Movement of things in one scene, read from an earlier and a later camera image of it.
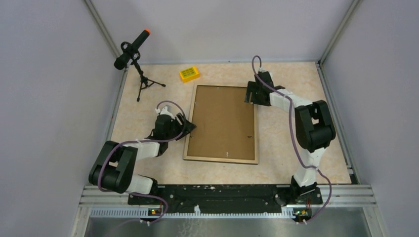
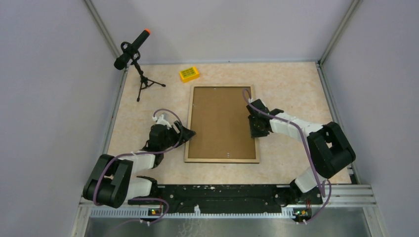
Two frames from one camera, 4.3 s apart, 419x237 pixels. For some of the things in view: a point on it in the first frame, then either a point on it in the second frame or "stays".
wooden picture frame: x=188 y=139 stays
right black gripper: x=251 y=88 -> x=254 y=133
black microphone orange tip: x=130 y=51 stays
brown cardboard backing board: x=225 y=122 stays
